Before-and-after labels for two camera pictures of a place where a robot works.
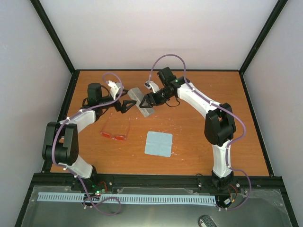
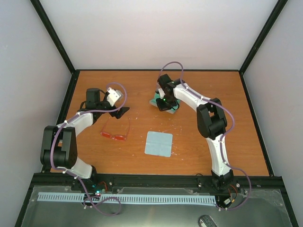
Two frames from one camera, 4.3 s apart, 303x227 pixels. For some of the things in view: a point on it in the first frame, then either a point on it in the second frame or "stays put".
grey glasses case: [136, 94] -> [172, 110]
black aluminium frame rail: [154, 179] stays put
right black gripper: [147, 97] -> [162, 107]
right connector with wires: [233, 192] stays put
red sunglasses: [116, 137] stays put
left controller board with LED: [98, 188] stays put
